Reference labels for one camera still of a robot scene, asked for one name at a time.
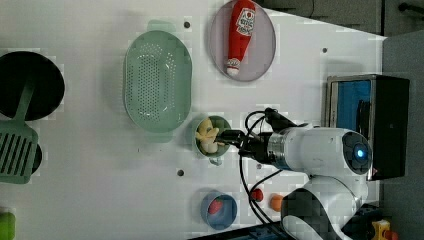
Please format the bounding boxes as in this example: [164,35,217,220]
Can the red strawberry toy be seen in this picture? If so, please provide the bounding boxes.
[251,188,264,202]

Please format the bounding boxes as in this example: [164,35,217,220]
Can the red toy in bowl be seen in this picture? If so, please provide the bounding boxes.
[208,199,223,214]

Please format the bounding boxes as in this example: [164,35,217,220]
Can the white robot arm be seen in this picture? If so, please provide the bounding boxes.
[216,124,373,240]

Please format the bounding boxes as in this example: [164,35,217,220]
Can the black round pan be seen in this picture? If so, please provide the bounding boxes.
[0,50,66,122]

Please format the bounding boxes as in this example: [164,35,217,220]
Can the green slotted spatula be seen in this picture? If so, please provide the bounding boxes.
[0,80,38,184]

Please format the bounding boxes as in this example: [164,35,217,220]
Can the lilac round plate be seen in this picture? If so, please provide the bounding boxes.
[208,0,276,82]

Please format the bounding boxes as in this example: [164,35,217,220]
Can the blue bowl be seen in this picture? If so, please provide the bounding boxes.
[200,190,238,230]

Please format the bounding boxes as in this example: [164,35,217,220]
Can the yellow plush banana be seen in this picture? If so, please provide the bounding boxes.
[195,116,225,155]

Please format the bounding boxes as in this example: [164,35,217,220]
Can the green mug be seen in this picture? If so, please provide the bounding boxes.
[192,114,231,166]

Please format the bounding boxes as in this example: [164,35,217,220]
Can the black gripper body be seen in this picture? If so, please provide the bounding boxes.
[239,132,272,164]

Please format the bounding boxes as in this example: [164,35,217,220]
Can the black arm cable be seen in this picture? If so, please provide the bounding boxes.
[238,107,291,231]

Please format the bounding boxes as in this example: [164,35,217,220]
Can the black toaster oven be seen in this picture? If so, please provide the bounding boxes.
[324,74,410,181]

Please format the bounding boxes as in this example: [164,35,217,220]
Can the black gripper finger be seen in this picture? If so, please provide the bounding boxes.
[215,130,245,147]

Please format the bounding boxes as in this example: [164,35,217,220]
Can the red ketchup bottle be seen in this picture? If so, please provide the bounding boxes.
[226,0,256,76]

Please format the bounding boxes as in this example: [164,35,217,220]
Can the green perforated colander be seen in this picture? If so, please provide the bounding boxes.
[123,20,192,143]

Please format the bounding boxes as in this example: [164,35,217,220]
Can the orange fruit toy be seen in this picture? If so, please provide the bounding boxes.
[269,194,283,212]

